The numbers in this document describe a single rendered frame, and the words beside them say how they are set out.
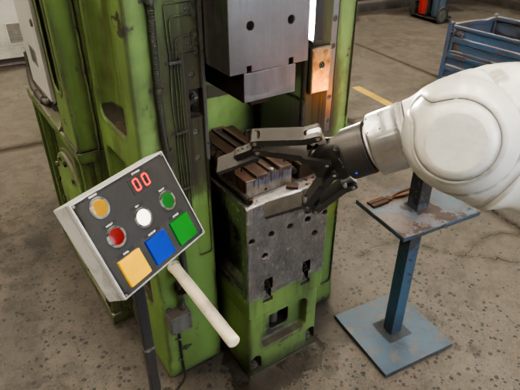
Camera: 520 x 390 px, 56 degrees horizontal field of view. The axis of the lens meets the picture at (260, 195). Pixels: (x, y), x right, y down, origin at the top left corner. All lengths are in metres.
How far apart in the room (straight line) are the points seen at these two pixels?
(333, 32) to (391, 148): 1.29
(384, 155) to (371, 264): 2.29
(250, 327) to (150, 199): 0.88
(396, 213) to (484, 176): 1.57
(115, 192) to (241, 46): 0.56
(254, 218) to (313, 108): 0.52
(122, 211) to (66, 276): 1.68
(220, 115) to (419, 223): 0.93
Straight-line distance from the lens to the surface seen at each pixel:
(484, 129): 0.45
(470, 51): 5.42
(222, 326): 1.64
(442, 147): 0.45
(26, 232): 3.43
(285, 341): 2.29
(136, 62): 1.52
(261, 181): 1.73
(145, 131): 1.60
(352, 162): 0.67
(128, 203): 1.34
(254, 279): 1.89
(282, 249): 1.89
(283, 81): 1.63
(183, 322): 2.04
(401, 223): 1.97
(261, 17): 1.52
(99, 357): 2.50
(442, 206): 2.12
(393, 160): 0.66
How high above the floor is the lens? 1.84
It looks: 32 degrees down
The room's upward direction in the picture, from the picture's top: straight up
